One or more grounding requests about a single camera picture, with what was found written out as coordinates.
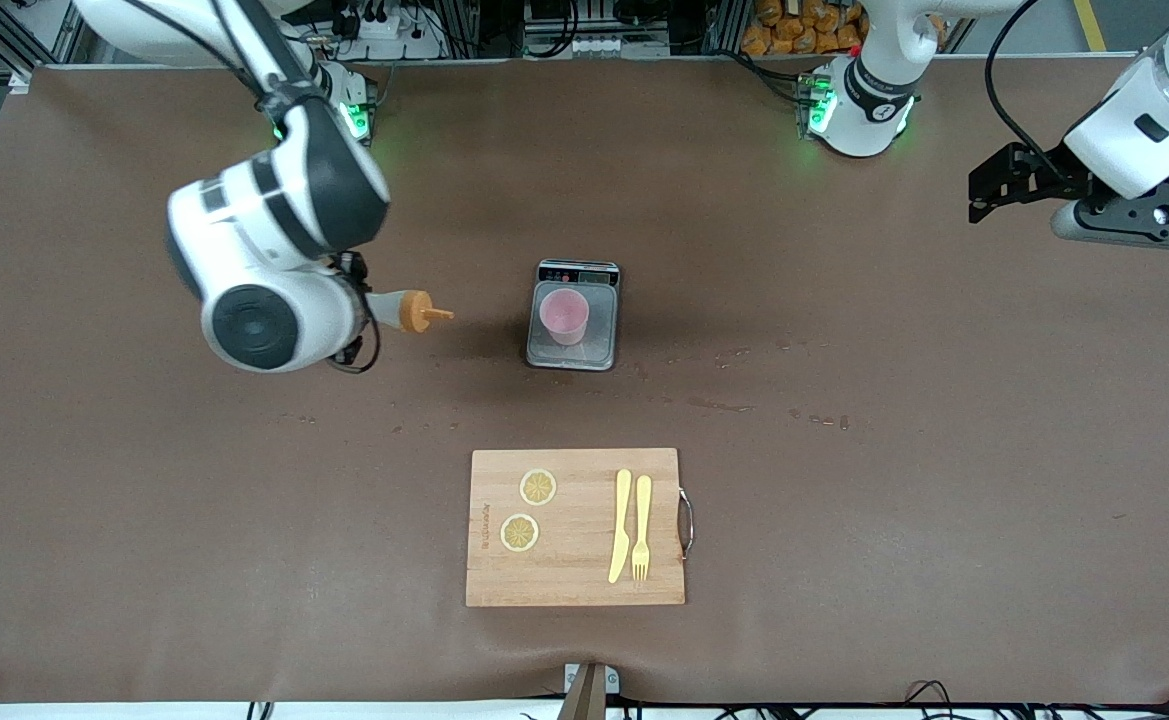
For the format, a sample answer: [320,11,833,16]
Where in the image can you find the translucent squeeze bottle orange cap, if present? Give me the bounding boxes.
[364,289,456,335]

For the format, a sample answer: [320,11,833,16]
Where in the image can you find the pink plastic cup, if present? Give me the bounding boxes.
[538,287,589,347]

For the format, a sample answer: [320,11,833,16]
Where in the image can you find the white power strip black plugs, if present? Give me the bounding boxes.
[339,8,445,61]

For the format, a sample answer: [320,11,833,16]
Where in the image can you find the orange snack packet pile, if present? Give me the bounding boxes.
[742,0,867,56]

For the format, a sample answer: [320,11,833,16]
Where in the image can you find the silver digital kitchen scale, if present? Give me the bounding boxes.
[526,259,622,372]

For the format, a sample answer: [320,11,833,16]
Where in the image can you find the dark equipment rack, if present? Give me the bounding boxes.
[434,0,755,59]

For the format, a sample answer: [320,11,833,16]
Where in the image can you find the yellow plastic knife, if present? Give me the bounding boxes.
[608,468,633,585]

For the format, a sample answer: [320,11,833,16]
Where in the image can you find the long white power strip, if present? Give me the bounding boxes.
[524,35,670,58]

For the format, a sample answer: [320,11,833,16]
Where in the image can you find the yellow plastic fork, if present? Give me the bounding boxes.
[630,475,653,583]

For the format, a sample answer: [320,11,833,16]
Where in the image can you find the wooden cutting board metal handle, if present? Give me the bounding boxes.
[465,447,695,609]

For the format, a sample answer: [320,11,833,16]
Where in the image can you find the aluminium frame profile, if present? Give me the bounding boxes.
[0,0,75,94]

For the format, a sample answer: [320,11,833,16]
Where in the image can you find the grey metal clamp bracket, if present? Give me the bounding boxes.
[562,662,620,720]

